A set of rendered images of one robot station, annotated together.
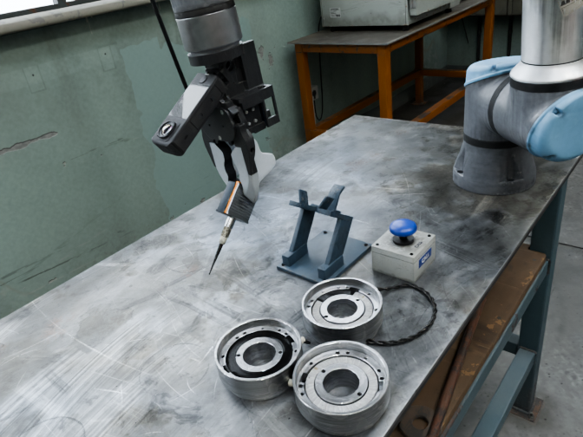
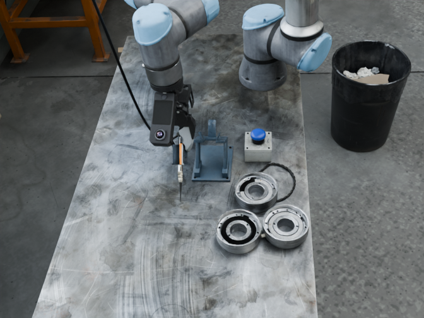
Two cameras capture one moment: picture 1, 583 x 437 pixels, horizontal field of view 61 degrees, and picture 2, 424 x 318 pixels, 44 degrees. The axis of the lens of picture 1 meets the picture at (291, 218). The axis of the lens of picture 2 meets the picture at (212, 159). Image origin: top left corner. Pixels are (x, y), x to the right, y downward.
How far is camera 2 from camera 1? 0.76 m
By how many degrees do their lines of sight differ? 32
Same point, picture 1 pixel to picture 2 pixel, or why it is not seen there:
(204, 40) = (172, 79)
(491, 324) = not seen: hidden behind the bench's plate
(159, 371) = (186, 262)
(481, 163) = (262, 73)
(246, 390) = (248, 248)
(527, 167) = (284, 68)
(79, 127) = not seen: outside the picture
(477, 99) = (257, 38)
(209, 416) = (234, 268)
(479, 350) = not seen: hidden behind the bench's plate
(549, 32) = (305, 11)
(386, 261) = (254, 155)
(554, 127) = (313, 58)
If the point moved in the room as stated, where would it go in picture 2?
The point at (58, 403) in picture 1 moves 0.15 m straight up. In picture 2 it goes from (149, 303) to (137, 264)
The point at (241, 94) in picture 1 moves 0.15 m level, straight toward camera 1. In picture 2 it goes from (179, 96) to (227, 127)
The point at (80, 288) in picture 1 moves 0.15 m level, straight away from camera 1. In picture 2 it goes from (74, 244) to (23, 227)
